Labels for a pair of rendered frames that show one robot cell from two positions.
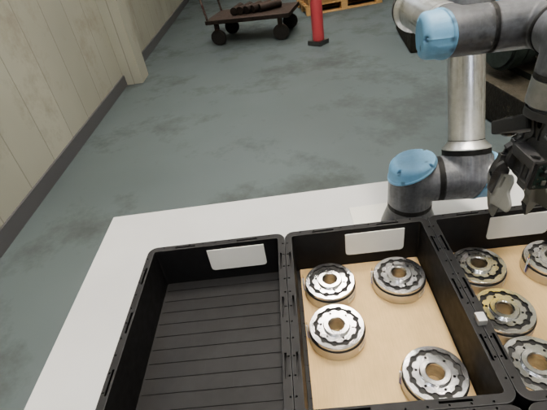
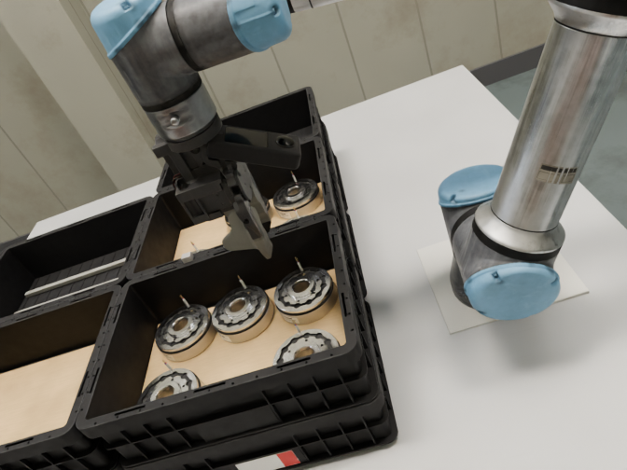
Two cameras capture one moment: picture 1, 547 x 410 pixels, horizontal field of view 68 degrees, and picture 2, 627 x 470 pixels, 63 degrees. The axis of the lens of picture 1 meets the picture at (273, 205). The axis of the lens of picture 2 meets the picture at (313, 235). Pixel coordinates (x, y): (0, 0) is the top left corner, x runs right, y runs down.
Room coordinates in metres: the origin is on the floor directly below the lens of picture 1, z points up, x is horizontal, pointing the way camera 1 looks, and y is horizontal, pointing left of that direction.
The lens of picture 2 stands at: (0.67, -1.02, 1.41)
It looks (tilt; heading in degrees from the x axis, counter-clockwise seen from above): 35 degrees down; 96
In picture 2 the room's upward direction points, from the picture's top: 24 degrees counter-clockwise
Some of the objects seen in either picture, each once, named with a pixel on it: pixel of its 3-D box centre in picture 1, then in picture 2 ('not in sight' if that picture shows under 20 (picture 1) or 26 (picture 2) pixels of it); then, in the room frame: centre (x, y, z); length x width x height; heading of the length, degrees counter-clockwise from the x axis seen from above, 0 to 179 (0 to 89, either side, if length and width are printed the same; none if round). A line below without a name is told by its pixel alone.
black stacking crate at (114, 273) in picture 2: not in sight; (74, 283); (0.06, -0.11, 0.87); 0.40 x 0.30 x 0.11; 175
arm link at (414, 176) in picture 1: (413, 179); (480, 211); (0.87, -0.37, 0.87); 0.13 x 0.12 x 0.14; 80
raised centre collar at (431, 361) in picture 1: (435, 372); not in sight; (0.35, -0.21, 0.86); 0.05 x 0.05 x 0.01
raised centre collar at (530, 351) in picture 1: (537, 362); (180, 324); (0.33, -0.37, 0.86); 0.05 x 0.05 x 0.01
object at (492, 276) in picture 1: (478, 264); (302, 289); (0.55, -0.39, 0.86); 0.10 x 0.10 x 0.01
